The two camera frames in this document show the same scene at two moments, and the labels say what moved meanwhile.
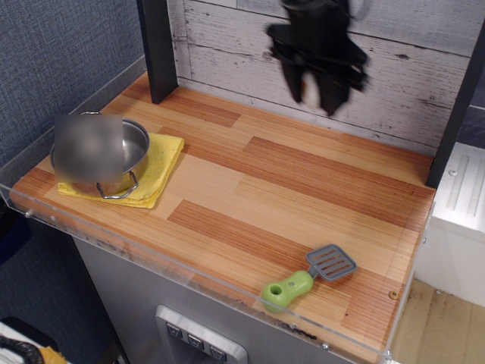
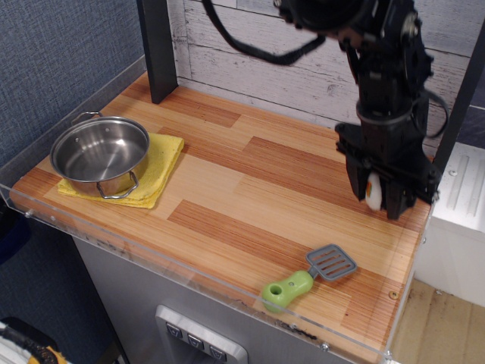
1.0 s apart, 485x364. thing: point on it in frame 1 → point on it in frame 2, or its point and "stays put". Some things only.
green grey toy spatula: x=329 y=262 stays put
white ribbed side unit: x=452 y=252 stays put
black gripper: x=318 y=38 → x=397 y=150
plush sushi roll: x=311 y=91 → x=373 y=191
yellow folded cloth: x=163 y=155 stays put
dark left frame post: x=156 y=36 stays put
